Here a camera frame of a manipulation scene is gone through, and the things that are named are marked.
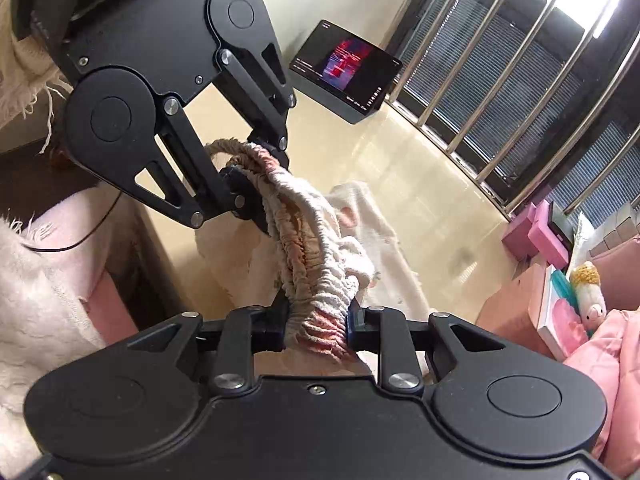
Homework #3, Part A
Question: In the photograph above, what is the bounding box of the white strawberry print garment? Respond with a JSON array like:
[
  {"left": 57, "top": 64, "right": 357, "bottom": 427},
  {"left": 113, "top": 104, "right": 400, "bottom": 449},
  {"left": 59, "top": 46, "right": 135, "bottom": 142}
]
[{"left": 195, "top": 139, "right": 433, "bottom": 376}]

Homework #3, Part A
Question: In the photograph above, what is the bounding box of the black tablet on stand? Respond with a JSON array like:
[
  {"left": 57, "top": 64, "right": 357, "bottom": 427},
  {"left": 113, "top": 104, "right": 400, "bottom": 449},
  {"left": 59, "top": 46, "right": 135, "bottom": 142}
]
[{"left": 288, "top": 20, "right": 402, "bottom": 125}]

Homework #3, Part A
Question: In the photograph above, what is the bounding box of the light pink storage box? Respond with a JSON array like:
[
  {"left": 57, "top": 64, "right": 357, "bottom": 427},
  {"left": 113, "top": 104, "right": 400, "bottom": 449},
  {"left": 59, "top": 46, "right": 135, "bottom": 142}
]
[{"left": 475, "top": 263, "right": 554, "bottom": 359}]

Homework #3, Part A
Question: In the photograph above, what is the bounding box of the dark pink box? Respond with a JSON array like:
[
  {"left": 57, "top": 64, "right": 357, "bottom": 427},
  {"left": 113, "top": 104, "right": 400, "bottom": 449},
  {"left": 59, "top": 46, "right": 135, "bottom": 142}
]
[{"left": 501, "top": 204, "right": 538, "bottom": 261}]

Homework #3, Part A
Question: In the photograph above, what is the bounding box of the metal window railing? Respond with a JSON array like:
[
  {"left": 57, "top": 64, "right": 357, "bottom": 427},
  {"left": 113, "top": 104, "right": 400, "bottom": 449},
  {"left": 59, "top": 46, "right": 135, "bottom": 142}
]
[{"left": 386, "top": 0, "right": 639, "bottom": 221}]

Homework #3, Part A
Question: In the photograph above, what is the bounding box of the black flat box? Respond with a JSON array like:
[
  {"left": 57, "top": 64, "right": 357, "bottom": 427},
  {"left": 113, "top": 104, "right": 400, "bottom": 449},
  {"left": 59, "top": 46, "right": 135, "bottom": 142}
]
[{"left": 548, "top": 202, "right": 575, "bottom": 252}]

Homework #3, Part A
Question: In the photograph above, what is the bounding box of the plush alpaca toy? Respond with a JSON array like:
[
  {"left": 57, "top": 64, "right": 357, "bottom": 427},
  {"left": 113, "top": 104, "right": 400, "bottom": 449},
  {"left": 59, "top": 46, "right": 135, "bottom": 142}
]
[{"left": 570, "top": 261, "right": 608, "bottom": 332}]

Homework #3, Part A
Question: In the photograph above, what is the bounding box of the pink puffy jacket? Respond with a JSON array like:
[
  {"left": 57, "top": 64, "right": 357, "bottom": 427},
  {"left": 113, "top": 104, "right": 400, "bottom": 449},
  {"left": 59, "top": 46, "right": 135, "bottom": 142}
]
[{"left": 564, "top": 310, "right": 640, "bottom": 478}]

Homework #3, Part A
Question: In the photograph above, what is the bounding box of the pink cushion bag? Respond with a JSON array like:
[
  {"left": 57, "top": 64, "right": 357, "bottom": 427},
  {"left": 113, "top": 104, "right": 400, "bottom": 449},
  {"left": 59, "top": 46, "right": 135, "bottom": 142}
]
[{"left": 592, "top": 236, "right": 640, "bottom": 311}]

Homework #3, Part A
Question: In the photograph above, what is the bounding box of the grey cardboard box stack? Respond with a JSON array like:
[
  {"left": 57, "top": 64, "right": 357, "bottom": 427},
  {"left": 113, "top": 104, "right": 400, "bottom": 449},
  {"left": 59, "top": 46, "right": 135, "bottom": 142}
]
[{"left": 588, "top": 203, "right": 639, "bottom": 257}]

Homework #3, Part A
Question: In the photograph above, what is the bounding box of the black cable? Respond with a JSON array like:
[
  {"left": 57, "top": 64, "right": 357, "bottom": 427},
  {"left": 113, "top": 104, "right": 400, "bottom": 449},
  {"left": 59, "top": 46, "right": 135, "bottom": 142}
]
[{"left": 19, "top": 186, "right": 126, "bottom": 254}]

